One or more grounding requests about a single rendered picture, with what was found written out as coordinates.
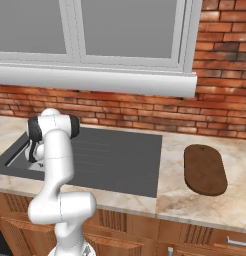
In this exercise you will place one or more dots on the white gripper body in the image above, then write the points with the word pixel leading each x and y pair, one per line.
pixel 40 152

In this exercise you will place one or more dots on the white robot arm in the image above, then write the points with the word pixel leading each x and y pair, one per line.
pixel 56 156

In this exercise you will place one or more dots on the dark grey sink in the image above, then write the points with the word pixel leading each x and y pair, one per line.
pixel 115 160

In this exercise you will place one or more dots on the brown wooden cutting board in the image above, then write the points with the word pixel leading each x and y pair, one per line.
pixel 205 170

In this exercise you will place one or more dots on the wooden cupboard door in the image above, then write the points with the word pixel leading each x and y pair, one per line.
pixel 25 233
pixel 121 233

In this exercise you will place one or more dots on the white window sill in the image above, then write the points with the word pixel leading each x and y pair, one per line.
pixel 95 80

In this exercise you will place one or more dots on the black appliance front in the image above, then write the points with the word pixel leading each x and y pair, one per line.
pixel 1 241

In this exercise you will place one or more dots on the grey framed window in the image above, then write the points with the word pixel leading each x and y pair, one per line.
pixel 128 30

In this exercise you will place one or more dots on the wooden drawer front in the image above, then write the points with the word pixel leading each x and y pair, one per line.
pixel 201 235

